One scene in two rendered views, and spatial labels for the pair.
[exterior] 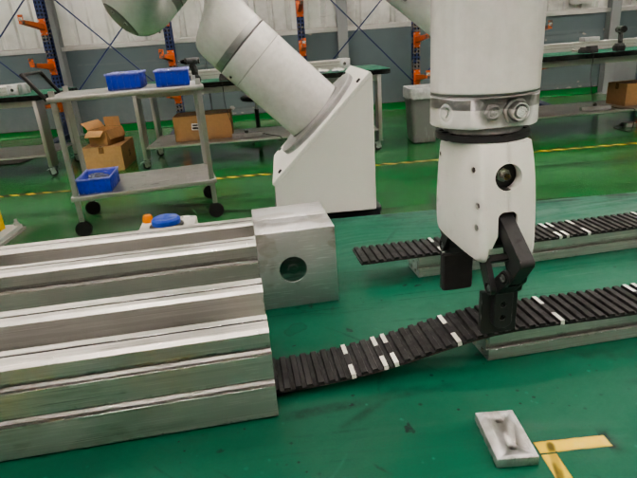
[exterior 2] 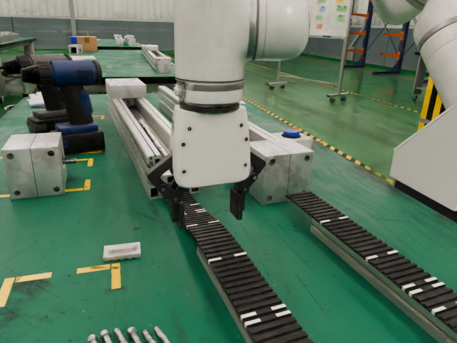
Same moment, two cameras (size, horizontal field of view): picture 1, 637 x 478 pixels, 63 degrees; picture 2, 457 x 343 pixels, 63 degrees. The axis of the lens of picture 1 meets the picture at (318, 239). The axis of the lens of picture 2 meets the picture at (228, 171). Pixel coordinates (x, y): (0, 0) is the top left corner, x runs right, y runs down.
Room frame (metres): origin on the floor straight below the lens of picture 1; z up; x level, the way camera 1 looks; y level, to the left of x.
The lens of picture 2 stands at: (0.34, -0.60, 1.08)
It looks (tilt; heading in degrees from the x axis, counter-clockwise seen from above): 21 degrees down; 75
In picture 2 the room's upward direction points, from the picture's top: 2 degrees clockwise
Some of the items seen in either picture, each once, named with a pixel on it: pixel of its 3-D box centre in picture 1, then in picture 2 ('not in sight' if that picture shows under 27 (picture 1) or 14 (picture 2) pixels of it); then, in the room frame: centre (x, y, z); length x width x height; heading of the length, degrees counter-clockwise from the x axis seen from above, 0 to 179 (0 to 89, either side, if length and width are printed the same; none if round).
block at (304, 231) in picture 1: (292, 249); (281, 169); (0.61, 0.03, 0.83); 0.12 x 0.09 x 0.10; 8
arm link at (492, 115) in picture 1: (483, 110); (207, 90); (0.43, -0.14, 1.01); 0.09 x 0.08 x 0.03; 8
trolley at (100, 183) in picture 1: (133, 144); not in sight; (3.50, 1.19, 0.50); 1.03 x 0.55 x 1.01; 105
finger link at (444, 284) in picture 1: (451, 253); (244, 193); (0.48, -0.13, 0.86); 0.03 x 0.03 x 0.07; 8
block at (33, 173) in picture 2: not in sight; (44, 163); (0.16, 0.14, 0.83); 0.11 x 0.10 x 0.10; 5
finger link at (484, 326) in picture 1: (504, 302); (169, 204); (0.38, -0.15, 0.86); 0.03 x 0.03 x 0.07; 8
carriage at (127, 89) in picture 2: not in sight; (125, 92); (0.31, 0.69, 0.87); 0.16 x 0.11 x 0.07; 98
